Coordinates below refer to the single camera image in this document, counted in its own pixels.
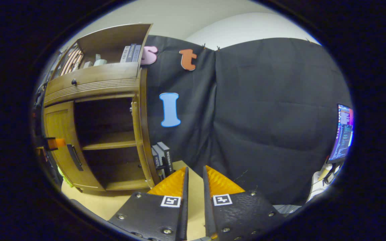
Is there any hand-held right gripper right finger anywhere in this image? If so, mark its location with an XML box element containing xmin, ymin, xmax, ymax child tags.
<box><xmin>202</xmin><ymin>165</ymin><xmax>286</xmax><ymax>241</ymax></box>

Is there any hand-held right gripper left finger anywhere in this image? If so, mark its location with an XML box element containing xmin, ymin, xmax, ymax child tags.
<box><xmin>108</xmin><ymin>166</ymin><xmax>189</xmax><ymax>241</ymax></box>

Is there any wooden cabinet door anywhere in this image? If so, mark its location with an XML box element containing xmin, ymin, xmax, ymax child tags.
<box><xmin>43</xmin><ymin>100</ymin><xmax>106</xmax><ymax>192</ymax></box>
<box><xmin>139</xmin><ymin>67</ymin><xmax>162</xmax><ymax>188</ymax></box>

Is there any wooden double-door shoe cabinet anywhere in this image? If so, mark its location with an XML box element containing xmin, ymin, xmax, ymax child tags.
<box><xmin>42</xmin><ymin>23</ymin><xmax>162</xmax><ymax>193</ymax></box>

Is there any dark upright book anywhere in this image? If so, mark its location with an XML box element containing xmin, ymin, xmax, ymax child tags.
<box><xmin>151</xmin><ymin>146</ymin><xmax>167</xmax><ymax>179</ymax></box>
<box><xmin>156</xmin><ymin>142</ymin><xmax>174</xmax><ymax>174</ymax></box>

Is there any black backdrop cloth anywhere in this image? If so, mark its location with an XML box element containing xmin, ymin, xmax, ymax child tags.
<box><xmin>139</xmin><ymin>35</ymin><xmax>352</xmax><ymax>205</ymax></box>

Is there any computer monitor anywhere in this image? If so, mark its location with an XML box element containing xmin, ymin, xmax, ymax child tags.
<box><xmin>327</xmin><ymin>104</ymin><xmax>354</xmax><ymax>164</ymax></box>

